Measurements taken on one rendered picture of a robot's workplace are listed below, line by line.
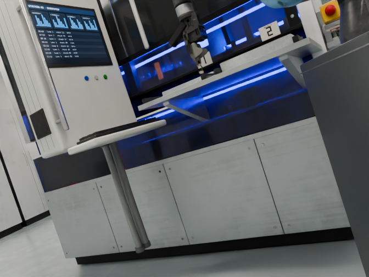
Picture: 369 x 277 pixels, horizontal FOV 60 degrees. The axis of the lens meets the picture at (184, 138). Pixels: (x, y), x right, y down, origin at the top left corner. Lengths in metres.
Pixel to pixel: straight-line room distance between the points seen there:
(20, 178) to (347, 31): 5.78
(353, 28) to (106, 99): 1.24
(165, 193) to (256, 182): 0.54
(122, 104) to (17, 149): 4.61
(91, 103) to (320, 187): 1.13
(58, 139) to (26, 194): 4.70
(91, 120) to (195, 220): 0.78
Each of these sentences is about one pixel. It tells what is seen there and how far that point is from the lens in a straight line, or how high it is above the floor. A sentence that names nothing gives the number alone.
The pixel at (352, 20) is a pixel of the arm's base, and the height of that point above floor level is 0.83.
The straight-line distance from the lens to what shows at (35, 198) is 6.23.
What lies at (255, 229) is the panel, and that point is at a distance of 1.74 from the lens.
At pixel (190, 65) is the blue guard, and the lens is 1.68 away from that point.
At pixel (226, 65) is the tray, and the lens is 1.20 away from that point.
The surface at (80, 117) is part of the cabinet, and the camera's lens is 1.57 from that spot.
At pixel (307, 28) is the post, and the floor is 0.97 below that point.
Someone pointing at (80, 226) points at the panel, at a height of 0.31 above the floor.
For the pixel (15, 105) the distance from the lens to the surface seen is 2.64.
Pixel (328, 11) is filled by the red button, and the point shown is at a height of 0.99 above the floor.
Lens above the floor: 0.74
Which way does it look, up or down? 2 degrees down
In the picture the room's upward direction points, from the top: 18 degrees counter-clockwise
